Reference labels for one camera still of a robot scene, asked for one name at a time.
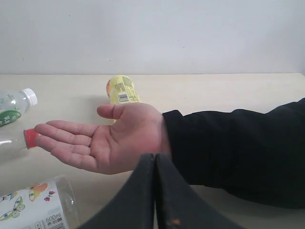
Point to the butterfly label clear bottle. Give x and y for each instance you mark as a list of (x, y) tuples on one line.
[(46, 205)]

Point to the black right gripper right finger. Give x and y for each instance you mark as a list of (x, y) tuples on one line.
[(178, 206)]

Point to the white green label bottle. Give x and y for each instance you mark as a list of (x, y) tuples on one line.
[(13, 104)]

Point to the open human hand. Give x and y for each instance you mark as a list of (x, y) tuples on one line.
[(139, 129)]

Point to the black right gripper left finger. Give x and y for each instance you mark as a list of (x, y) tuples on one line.
[(133, 206)]

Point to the clear red-cap bottle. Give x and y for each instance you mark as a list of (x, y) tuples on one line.
[(13, 141)]

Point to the yellow label red-cap bottle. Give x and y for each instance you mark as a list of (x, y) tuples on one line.
[(120, 90)]

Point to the black sleeved forearm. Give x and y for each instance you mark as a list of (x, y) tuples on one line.
[(254, 156)]

